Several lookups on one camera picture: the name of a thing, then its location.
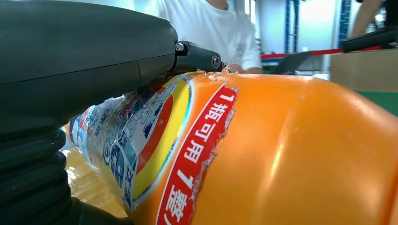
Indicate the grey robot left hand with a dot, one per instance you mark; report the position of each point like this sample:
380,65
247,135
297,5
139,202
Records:
77,46

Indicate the red barrier bar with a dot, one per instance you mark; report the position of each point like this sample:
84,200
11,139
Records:
326,52

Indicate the orange detergent bottle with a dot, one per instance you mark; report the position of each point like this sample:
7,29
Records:
280,155

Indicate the black handheld controller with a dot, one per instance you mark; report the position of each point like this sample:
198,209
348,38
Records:
370,40

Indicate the blue metal frame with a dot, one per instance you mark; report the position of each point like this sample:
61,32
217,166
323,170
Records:
287,24
344,18

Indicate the person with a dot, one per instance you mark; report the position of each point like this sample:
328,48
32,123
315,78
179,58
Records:
211,31
365,18

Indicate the cardboard box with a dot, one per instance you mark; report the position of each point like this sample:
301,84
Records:
363,71

